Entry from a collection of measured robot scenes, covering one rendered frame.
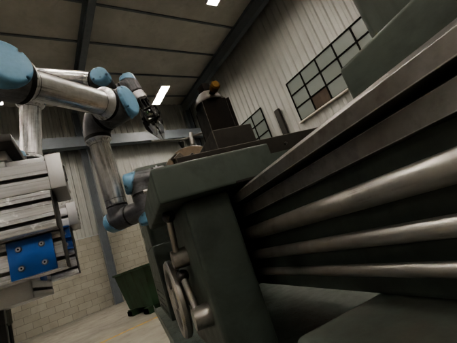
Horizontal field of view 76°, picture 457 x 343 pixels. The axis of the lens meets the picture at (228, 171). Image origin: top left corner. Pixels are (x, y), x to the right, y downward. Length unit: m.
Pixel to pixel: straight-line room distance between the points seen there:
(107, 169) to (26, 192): 0.40
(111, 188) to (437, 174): 1.02
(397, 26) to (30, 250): 0.79
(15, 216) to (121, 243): 10.72
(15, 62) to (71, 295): 10.49
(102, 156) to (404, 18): 1.02
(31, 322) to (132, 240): 3.65
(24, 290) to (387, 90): 0.87
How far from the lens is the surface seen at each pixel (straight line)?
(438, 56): 0.22
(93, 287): 11.23
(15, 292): 0.92
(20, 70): 0.87
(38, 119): 1.63
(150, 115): 1.43
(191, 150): 1.35
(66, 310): 11.17
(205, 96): 0.75
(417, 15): 0.31
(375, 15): 0.37
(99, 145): 1.18
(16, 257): 0.83
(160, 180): 0.47
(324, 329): 0.31
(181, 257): 0.57
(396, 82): 0.24
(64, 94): 0.98
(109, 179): 1.13
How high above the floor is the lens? 0.78
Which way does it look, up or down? 12 degrees up
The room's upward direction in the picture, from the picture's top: 19 degrees counter-clockwise
